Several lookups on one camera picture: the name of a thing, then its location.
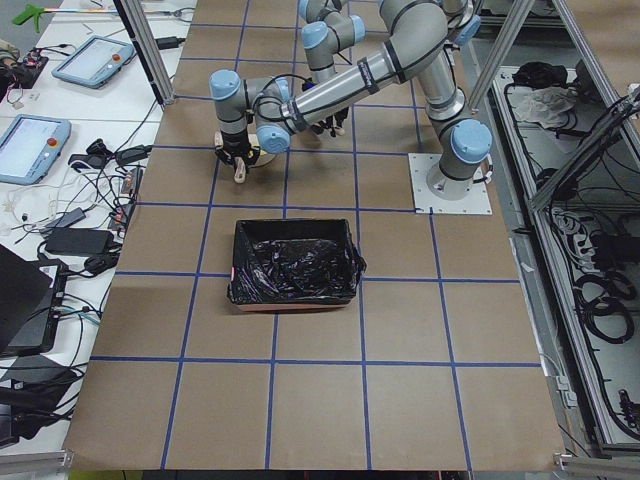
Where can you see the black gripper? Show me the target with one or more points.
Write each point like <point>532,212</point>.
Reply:
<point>331,123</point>
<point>233,143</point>

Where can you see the beige plastic dustpan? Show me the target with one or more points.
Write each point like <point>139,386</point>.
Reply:
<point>241,169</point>

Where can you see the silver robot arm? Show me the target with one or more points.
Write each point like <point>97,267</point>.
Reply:
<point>261,115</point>
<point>327,33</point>

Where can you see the bin with black bag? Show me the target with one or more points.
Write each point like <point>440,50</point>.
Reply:
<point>293,264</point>

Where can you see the upper teach pendant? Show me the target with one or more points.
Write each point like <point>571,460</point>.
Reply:
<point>95,62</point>

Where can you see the teach pendant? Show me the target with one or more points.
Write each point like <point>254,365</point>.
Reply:
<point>30,146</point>
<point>95,62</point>

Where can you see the black power adapter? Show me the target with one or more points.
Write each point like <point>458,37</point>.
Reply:
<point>79,242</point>

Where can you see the lower teach pendant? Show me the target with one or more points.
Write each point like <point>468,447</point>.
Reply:
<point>30,146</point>

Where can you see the white crumpled cloth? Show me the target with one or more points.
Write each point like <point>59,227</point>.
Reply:
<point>547,107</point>

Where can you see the black laptop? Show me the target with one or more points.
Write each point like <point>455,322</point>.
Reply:
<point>31,301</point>

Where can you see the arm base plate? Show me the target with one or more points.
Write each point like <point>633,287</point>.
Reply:
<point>434,193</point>

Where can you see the aluminium frame post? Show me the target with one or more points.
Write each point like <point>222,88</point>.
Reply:
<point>135,22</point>

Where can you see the green handled tool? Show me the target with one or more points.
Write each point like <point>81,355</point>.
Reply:
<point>34,13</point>

